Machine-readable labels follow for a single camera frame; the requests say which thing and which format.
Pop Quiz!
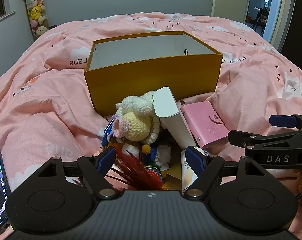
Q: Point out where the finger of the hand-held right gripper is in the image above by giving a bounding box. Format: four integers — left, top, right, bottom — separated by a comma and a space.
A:
269, 113, 302, 130
228, 129, 302, 150

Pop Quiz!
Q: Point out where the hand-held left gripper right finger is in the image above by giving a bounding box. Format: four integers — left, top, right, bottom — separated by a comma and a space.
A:
183, 146, 266, 200

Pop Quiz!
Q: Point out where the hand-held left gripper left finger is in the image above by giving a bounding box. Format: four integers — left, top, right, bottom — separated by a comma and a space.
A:
37, 147, 116, 200

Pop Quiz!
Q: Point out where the white bottle with pink lid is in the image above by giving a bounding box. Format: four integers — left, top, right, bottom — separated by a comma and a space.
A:
180, 150, 204, 188

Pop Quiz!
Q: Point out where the plush dog toy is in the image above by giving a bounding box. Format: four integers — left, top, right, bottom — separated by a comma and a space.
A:
101, 134, 172, 169

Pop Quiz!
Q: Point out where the white paper carton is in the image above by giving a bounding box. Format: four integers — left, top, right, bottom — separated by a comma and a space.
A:
153, 86, 199, 153

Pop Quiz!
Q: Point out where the pink card holder wallet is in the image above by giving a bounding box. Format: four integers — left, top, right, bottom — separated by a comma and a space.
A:
180, 102, 232, 149

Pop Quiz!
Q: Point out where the crochet rabbit doll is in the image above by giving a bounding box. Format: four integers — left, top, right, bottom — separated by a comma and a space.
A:
106, 89, 167, 155

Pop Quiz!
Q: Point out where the yellow cardboard box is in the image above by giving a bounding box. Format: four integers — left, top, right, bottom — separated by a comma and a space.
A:
83, 31, 223, 117

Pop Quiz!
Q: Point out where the yellow cardboard piece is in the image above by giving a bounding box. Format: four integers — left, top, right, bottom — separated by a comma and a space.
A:
165, 161, 183, 191

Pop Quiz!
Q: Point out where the red feather shuttlecock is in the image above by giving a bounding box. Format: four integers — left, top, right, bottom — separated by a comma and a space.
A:
106, 146, 167, 191

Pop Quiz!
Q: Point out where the pink printed blanket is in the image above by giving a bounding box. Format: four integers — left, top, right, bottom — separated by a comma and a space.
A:
0, 12, 302, 240

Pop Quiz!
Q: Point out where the dark wooden chair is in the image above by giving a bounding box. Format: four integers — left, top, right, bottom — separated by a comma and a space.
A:
252, 7, 269, 30

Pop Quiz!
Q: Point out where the hanging tube of plush toys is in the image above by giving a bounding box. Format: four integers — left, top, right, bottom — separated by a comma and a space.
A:
20, 0, 50, 40

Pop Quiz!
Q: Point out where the white door frame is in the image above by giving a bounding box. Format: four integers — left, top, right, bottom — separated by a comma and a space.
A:
262, 0, 300, 52

